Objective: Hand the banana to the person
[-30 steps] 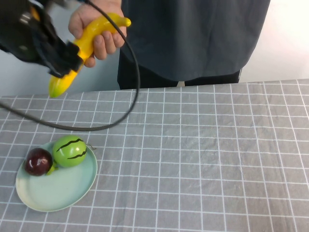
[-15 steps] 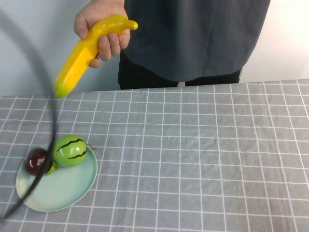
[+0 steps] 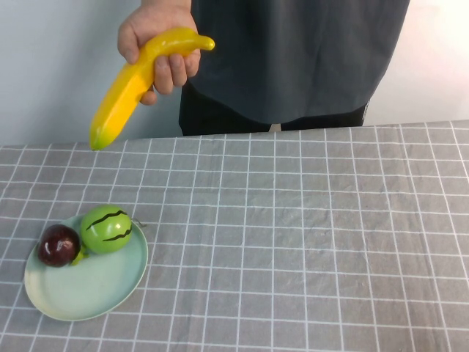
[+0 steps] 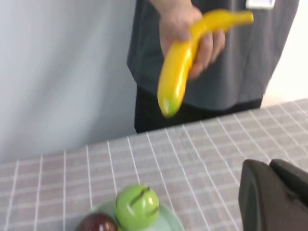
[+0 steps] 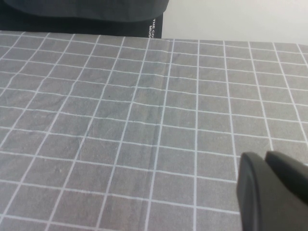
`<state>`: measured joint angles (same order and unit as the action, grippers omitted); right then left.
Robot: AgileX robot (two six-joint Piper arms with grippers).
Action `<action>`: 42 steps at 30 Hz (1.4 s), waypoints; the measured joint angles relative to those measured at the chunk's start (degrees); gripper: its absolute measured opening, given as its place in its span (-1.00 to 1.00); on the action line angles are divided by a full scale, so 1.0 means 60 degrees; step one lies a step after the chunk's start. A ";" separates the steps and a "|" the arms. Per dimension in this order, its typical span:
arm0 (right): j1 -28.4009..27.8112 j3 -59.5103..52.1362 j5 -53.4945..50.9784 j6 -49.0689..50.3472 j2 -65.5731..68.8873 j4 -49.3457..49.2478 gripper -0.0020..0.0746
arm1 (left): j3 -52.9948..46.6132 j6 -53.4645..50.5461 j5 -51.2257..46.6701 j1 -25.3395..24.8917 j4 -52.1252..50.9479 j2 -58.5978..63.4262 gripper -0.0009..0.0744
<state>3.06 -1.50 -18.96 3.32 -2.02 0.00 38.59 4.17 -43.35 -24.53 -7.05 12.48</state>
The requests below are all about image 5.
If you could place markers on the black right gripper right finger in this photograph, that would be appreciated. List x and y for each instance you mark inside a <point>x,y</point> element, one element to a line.
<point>291,173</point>

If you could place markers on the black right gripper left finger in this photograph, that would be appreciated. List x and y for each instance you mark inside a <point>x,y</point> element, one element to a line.
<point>262,204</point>

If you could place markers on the person's black trousers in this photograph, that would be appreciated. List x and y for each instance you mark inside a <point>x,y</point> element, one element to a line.
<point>72,27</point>

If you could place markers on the grey white-checked tablecloth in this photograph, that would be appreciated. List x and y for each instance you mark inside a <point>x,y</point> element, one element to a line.
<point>132,132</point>

